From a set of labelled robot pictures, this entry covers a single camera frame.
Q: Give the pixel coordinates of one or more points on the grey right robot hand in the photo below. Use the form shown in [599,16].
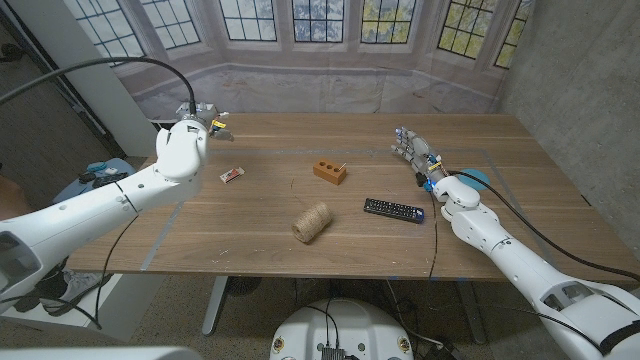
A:
[420,152]

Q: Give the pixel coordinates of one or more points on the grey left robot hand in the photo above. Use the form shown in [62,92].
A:
[207,117]

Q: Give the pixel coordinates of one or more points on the red and white match box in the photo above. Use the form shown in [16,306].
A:
[232,175]

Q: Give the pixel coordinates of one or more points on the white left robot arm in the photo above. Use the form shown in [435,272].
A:
[100,210]

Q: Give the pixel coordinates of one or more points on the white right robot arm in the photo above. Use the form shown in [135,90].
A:
[520,265]

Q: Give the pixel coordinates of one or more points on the orange wooden block with holes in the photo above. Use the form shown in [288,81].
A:
[327,172]

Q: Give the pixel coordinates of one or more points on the blue round disc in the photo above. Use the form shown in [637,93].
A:
[477,179]

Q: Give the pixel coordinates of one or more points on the black remote control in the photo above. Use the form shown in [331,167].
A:
[392,210]

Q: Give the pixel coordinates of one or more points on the small white object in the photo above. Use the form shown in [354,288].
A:
[111,171]

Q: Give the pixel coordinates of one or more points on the printed window backdrop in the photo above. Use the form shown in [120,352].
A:
[320,90]

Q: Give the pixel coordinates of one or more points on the black flat device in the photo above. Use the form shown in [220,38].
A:
[110,180]

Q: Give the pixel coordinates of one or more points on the teal small object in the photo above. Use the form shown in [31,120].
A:
[97,166]

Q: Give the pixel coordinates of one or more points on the jute twine spool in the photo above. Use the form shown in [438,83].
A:
[311,222]

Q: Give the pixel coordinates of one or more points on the small black object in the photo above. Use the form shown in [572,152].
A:
[87,178]

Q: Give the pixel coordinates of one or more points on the blue padded stool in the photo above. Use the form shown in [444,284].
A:
[67,192]

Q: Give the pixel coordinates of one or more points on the white table leg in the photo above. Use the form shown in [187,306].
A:
[215,305]
[472,315]

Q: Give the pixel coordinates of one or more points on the black round floor fan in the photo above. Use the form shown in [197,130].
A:
[245,285]

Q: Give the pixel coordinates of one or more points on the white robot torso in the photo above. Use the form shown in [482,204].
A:
[350,330]

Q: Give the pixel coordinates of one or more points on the person's bare leg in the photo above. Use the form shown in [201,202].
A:
[10,200]

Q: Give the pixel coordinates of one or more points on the grey and black shoe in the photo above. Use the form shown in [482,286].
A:
[75,287]

